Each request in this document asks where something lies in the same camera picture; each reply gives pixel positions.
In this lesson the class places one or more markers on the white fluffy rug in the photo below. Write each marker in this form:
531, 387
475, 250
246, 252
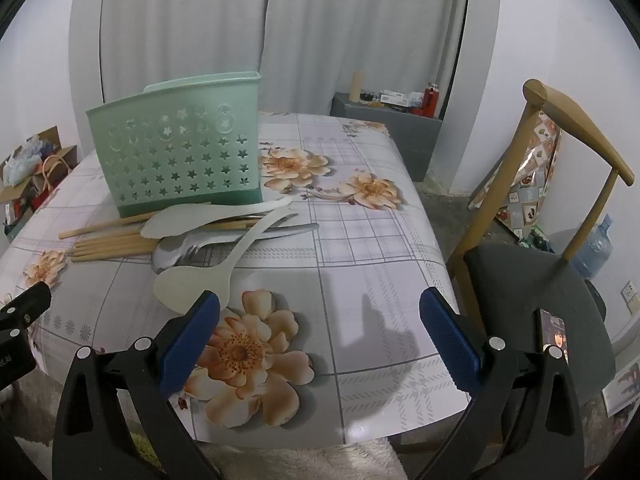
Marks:
310, 462

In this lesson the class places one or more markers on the wooden chair with dark seat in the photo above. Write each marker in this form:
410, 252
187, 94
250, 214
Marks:
580, 130

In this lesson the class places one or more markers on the floral patterned bag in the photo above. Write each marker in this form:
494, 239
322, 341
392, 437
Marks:
530, 180

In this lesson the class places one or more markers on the phone with picture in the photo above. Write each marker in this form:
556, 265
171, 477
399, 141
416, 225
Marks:
555, 337

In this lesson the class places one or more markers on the blue water bottle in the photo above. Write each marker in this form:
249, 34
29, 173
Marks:
595, 250

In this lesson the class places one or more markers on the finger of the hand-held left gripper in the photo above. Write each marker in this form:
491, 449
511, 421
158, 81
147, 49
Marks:
27, 302

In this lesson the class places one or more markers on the open cardboard box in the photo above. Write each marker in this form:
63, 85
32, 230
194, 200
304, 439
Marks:
62, 157

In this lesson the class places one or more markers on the cardboard tube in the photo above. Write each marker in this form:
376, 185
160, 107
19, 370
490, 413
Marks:
357, 87

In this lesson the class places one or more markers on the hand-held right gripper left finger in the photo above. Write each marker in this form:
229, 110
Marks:
192, 345

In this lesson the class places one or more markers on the printed booklet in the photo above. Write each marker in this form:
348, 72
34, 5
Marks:
622, 390

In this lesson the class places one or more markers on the red bottle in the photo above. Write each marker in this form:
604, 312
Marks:
430, 102

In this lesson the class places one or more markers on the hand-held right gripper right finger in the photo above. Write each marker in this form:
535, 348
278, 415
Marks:
450, 340

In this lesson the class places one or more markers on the white curtain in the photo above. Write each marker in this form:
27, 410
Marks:
360, 20
185, 25

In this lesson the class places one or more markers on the green perforated utensil holder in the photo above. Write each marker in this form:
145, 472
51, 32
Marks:
175, 160

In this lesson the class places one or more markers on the bundle of wooden chopsticks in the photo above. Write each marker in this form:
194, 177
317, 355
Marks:
115, 247

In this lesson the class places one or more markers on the pale blue plastic bag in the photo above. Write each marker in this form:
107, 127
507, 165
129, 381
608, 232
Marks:
20, 160

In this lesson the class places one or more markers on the grey side cabinet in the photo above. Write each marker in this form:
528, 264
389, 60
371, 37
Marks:
395, 135

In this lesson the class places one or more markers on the small white boxes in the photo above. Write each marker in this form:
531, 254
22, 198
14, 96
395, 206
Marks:
395, 99

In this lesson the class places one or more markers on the wall socket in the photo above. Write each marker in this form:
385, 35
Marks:
633, 299

